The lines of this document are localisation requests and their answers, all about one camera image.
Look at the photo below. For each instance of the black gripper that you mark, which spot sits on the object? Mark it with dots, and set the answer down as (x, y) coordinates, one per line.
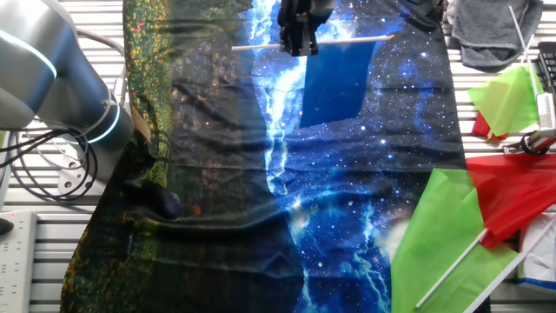
(299, 21)

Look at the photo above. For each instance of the blue flag white pole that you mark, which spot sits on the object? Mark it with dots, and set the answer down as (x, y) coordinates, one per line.
(336, 87)

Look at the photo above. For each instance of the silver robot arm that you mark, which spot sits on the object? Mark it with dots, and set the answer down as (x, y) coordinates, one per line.
(52, 100)

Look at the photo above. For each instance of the small green flag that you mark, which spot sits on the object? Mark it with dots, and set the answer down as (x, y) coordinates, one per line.
(508, 100)

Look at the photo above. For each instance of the large green flag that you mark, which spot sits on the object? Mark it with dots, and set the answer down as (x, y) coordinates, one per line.
(434, 243)

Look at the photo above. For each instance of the large red flag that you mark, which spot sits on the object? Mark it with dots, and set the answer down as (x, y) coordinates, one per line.
(512, 191)

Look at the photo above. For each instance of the galaxy forest print tablecloth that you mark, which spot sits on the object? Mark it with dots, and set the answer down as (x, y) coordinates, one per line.
(347, 182)

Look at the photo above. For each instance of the tan cardboard piece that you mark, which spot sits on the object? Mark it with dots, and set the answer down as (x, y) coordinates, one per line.
(141, 126)

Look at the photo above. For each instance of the grey towel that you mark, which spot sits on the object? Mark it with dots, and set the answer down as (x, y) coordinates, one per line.
(491, 30)

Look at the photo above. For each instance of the black keyboard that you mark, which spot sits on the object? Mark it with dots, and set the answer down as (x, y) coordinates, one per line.
(548, 61)

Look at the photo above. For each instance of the silver base mounting plate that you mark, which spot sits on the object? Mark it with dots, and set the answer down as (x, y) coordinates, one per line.
(71, 180)

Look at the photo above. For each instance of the blue white tissue pack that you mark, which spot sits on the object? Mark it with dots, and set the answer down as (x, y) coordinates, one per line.
(538, 256)

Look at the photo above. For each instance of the black plug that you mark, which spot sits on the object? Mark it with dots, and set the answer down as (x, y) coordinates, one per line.
(4, 226)

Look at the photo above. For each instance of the white power strip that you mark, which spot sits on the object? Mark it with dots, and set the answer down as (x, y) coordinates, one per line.
(17, 261)

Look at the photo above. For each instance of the silver camera clamp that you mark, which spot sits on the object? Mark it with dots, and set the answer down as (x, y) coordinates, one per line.
(538, 141)

